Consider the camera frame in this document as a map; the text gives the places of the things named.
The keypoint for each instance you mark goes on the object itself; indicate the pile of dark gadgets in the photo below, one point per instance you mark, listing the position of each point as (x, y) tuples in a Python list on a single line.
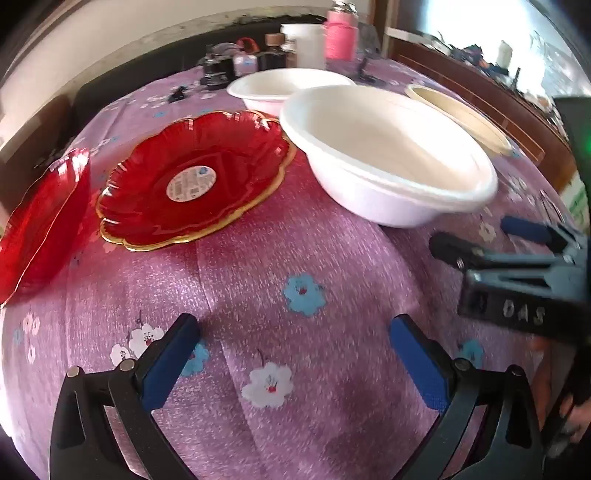
[(475, 57)]

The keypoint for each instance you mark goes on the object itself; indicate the wooden cabinet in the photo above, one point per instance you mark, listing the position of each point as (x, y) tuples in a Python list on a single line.
[(461, 78)]

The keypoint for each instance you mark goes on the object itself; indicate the white cup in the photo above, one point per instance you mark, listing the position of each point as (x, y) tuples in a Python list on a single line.
[(505, 53)]

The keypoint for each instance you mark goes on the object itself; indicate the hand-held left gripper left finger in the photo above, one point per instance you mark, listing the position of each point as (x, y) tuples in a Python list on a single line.
[(161, 369)]

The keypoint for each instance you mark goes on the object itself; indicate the white plastic jar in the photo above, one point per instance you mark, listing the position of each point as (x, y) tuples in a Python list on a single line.
[(307, 46)]

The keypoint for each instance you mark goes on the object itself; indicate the black power adapter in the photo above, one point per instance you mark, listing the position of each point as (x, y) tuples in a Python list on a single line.
[(178, 93), (217, 69)]

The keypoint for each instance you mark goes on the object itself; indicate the small red gold-rimmed plate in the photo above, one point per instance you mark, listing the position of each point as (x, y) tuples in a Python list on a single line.
[(221, 152)]

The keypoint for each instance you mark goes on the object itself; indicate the white disposable bowl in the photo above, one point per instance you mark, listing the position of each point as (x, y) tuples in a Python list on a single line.
[(383, 138), (277, 85)]

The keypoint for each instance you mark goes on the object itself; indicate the person's right hand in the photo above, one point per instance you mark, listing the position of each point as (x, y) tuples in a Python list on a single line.
[(547, 369)]

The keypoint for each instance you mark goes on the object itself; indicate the large red scalloped plate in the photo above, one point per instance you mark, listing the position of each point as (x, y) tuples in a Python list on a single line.
[(41, 221)]

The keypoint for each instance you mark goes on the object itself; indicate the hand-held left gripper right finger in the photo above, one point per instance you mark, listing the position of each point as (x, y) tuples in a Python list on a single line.
[(420, 364)]

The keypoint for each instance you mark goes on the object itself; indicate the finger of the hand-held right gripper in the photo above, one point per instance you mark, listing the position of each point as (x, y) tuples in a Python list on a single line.
[(508, 265), (524, 228)]

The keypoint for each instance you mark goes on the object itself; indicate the purple floral tablecloth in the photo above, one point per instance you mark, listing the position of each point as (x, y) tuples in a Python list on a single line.
[(300, 258)]

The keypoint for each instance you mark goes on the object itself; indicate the wooden window frame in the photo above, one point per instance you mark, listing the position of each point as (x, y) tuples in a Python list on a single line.
[(386, 27)]

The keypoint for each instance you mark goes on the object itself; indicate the grey phone stand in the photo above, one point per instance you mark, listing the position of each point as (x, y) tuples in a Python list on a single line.
[(364, 74)]

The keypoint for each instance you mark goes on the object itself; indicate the black jar with cork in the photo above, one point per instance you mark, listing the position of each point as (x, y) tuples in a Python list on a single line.
[(272, 60)]

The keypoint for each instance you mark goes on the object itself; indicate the pink sleeved bottle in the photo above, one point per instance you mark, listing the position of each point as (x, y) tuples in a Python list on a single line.
[(341, 37)]

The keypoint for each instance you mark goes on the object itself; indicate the black sofa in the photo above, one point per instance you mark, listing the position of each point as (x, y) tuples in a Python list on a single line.
[(115, 78)]

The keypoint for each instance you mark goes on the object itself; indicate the beige patterned bowl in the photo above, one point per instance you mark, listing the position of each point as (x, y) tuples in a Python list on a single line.
[(466, 120)]

